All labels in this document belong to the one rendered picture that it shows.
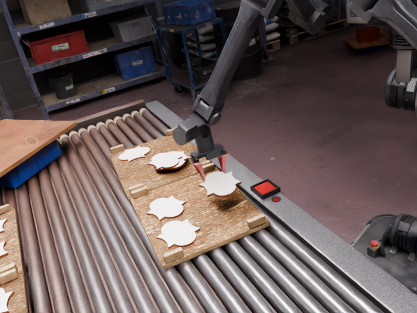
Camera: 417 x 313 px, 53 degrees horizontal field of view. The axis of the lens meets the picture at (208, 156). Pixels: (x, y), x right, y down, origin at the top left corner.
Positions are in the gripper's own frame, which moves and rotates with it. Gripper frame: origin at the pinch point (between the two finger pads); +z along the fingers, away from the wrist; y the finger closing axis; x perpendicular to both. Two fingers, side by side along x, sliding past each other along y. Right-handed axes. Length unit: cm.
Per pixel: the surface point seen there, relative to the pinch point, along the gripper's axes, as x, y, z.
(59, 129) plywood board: 79, -45, -19
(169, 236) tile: -9.0, -20.7, 10.3
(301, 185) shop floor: 132, 96, 79
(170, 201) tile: 8.6, -14.9, 6.7
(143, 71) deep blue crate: 455, 60, -10
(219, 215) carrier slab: -6.9, -3.5, 11.0
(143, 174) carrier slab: 34.6, -18.6, 2.0
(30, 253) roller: 12, -63, 8
